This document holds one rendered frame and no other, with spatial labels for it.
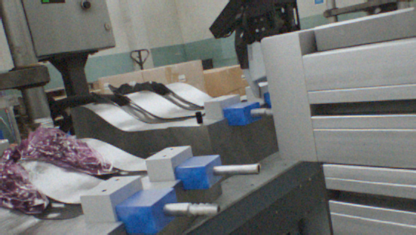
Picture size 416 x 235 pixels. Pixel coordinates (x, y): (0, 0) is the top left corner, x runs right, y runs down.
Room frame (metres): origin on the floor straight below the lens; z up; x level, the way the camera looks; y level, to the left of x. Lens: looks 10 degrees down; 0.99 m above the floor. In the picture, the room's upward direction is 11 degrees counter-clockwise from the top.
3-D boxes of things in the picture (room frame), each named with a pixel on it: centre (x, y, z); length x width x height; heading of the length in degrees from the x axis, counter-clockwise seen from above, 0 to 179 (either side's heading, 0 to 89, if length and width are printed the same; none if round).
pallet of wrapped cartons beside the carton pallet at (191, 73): (5.09, 0.86, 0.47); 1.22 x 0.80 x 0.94; 52
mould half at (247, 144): (0.86, 0.13, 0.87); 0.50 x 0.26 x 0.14; 48
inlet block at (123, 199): (0.38, 0.08, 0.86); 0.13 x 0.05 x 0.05; 65
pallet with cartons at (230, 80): (5.94, 0.31, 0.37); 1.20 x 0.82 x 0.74; 56
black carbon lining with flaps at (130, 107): (0.84, 0.13, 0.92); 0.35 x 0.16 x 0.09; 48
